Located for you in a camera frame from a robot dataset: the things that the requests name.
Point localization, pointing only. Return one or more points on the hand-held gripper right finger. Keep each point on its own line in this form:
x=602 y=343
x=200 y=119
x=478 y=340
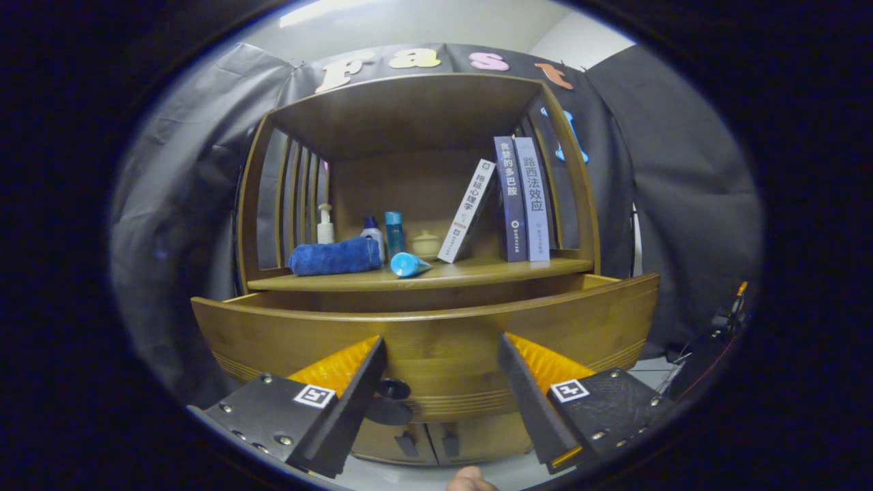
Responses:
x=525 y=402

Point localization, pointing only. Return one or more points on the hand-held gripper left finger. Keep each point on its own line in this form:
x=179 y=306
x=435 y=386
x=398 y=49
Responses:
x=354 y=406

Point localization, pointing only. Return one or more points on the black round drawer knob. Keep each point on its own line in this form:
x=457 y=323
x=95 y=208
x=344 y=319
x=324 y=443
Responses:
x=394 y=390

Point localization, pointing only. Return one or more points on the wooden drawer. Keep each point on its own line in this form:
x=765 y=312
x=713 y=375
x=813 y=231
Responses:
x=443 y=341

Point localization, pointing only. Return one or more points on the white and blue tube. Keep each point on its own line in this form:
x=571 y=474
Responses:
x=408 y=264

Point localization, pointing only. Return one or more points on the wooden countertop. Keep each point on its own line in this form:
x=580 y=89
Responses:
x=491 y=269

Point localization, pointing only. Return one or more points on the wooden cabinet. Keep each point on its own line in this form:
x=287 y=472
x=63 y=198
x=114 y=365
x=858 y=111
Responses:
x=409 y=116

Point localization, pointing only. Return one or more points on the rolled blue towel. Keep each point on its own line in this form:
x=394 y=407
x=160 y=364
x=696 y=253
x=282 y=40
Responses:
x=334 y=257

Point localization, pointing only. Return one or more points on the white bottle with blue cap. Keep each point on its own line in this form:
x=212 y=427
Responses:
x=372 y=235

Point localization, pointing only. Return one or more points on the clear blue bottle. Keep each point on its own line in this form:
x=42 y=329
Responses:
x=394 y=235

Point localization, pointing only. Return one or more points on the white pump bottle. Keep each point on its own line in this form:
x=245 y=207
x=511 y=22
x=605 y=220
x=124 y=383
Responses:
x=326 y=232

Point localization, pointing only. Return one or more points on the beige lidded teacup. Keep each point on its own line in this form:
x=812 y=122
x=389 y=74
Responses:
x=427 y=244

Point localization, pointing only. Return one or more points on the pale grey-blue book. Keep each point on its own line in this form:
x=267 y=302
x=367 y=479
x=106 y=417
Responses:
x=535 y=204

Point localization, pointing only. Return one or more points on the dark blue book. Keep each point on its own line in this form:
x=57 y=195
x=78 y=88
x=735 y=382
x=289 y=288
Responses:
x=511 y=204

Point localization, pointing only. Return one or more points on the white book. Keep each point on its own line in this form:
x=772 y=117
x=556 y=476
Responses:
x=467 y=211

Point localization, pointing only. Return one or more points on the orange and black clamp tool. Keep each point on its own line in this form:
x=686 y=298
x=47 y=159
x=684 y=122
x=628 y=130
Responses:
x=726 y=317

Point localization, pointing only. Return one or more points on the black backdrop cloth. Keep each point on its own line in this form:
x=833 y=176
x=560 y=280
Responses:
x=191 y=204

